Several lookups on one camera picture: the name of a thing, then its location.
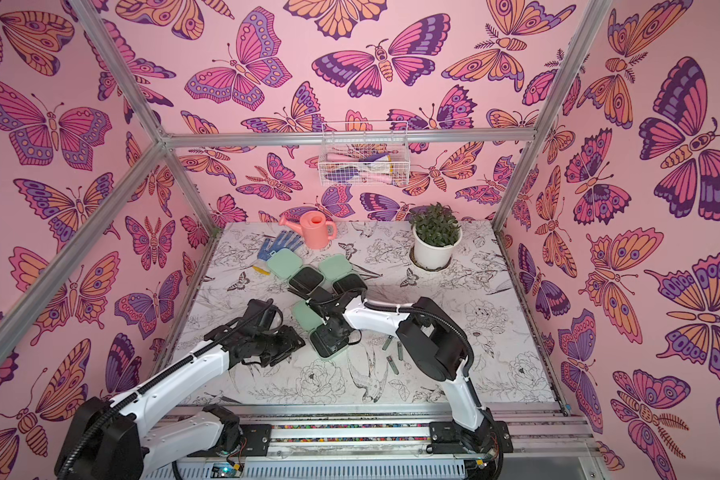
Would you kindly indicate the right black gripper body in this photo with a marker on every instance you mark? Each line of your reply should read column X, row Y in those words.
column 325, row 298

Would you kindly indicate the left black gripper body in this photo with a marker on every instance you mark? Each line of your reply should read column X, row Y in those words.
column 275, row 346

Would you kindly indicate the green clipper case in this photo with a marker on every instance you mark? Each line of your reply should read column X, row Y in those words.
column 327, row 329

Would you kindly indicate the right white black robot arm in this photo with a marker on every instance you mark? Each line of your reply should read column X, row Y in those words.
column 435, row 343

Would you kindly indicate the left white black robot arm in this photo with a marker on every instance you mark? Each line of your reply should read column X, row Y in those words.
column 121, row 438

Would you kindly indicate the back right green case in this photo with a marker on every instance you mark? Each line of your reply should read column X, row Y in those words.
column 339, row 273

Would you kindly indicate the back left green case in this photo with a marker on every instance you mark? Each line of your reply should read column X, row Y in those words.
column 302, row 279

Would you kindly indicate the blue garden glove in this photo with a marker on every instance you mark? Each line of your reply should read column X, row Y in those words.
column 284, row 240

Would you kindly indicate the pink watering can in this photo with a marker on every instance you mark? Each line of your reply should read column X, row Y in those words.
column 316, row 230

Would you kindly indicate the potted green plant white pot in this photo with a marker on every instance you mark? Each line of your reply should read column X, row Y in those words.
column 437, row 232

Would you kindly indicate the white wire wall basket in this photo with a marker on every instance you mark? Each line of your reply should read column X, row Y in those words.
column 364, row 152

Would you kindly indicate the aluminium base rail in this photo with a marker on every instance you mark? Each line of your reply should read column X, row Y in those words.
column 392, row 441

